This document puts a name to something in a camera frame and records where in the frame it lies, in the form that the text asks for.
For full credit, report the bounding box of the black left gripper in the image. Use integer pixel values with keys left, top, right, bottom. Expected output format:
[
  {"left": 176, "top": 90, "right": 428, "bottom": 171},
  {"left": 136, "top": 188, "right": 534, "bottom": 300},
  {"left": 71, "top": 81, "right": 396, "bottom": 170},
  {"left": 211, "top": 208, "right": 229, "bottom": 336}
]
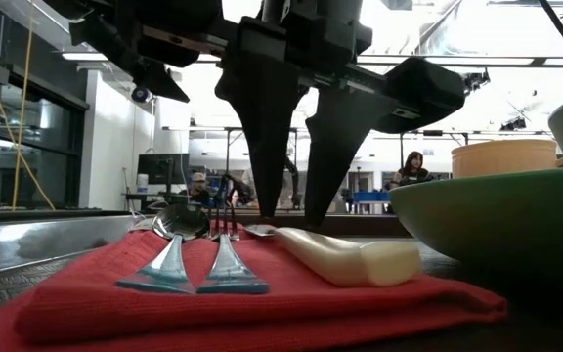
[{"left": 142, "top": 0, "right": 466, "bottom": 229}]

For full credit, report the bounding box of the cream-handled table knife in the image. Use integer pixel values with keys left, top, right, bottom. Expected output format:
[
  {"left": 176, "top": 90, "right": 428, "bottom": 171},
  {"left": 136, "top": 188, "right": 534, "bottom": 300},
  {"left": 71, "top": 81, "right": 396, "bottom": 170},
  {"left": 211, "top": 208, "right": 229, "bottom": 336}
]
[{"left": 241, "top": 223, "right": 423, "bottom": 288}]

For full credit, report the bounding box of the blue-handled metal fork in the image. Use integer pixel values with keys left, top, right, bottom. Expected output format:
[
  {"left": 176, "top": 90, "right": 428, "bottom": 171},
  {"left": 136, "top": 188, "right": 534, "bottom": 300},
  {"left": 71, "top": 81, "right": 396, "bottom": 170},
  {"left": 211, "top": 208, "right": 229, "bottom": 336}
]
[{"left": 195, "top": 204, "right": 271, "bottom": 295}]

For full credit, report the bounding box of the blue-handled metal spoon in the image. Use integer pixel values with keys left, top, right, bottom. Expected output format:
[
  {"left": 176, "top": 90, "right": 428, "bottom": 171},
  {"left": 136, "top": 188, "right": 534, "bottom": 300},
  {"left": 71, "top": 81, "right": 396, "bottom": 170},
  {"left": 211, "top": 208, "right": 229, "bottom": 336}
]
[{"left": 116, "top": 203, "right": 212, "bottom": 295}]

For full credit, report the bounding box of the red cloth napkin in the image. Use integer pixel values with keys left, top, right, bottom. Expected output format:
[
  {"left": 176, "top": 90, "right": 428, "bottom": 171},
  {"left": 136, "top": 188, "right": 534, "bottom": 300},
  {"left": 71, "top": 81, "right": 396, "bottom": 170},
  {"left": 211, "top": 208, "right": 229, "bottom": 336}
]
[{"left": 0, "top": 227, "right": 509, "bottom": 352}]

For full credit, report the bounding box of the orange mug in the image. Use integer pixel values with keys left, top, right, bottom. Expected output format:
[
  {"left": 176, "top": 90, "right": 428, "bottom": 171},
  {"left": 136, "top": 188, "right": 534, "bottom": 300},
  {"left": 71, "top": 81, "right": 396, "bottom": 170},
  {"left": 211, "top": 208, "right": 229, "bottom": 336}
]
[{"left": 451, "top": 139, "right": 559, "bottom": 180}]

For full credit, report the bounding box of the green plate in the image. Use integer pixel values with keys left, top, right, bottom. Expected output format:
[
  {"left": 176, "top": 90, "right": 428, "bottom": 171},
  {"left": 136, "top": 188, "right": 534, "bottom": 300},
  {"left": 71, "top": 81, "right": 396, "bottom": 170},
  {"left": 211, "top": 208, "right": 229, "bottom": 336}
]
[{"left": 388, "top": 164, "right": 563, "bottom": 275}]

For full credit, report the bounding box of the blue storage bin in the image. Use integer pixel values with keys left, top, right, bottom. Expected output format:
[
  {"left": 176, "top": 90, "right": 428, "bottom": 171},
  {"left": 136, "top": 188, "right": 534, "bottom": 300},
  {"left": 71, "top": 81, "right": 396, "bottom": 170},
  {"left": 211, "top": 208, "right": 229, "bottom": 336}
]
[{"left": 352, "top": 191, "right": 391, "bottom": 204}]

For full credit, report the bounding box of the person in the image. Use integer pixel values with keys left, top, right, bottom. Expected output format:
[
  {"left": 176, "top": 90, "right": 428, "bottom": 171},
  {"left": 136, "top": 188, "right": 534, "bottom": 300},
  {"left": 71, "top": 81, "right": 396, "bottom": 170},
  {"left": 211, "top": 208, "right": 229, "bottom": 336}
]
[
  {"left": 389, "top": 150, "right": 434, "bottom": 190},
  {"left": 186, "top": 171, "right": 214, "bottom": 206}
]

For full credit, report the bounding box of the black computer monitor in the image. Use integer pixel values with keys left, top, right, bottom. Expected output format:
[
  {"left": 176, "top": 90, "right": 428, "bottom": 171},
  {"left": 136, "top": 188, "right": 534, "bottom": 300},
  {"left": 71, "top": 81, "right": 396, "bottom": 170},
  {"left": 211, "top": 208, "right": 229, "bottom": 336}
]
[{"left": 137, "top": 153, "right": 190, "bottom": 186}]

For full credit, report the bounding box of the long ceiling light strip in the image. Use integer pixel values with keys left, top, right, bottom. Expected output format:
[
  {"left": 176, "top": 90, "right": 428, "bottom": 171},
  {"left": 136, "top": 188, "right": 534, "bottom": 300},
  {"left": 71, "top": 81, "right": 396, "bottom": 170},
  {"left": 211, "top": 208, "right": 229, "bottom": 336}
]
[{"left": 61, "top": 51, "right": 563, "bottom": 68}]

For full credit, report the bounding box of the black ceiling track light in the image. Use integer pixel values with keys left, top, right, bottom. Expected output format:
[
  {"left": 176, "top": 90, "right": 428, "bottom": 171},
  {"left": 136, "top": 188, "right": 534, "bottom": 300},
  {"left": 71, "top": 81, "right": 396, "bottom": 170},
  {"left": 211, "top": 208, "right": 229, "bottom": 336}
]
[{"left": 498, "top": 116, "right": 528, "bottom": 132}]

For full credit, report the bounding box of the round black ceiling camera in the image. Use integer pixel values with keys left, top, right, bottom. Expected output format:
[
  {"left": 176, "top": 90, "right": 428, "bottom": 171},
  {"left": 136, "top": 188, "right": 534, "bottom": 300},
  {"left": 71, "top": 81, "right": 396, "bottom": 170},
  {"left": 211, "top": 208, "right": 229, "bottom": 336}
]
[{"left": 131, "top": 85, "right": 153, "bottom": 104}]

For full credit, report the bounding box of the black ceiling camera cluster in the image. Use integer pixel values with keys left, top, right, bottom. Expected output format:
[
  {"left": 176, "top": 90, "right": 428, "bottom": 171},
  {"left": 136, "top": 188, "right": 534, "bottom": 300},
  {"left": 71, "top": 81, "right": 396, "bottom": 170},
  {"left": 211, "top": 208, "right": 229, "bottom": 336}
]
[{"left": 464, "top": 70, "right": 491, "bottom": 94}]

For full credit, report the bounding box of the yellow extension cable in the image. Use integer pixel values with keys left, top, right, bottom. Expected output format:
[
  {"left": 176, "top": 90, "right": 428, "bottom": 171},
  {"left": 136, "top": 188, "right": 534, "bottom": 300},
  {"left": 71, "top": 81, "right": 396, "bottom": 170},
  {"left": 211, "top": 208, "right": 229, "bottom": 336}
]
[
  {"left": 11, "top": 0, "right": 36, "bottom": 211},
  {"left": 0, "top": 0, "right": 57, "bottom": 211}
]

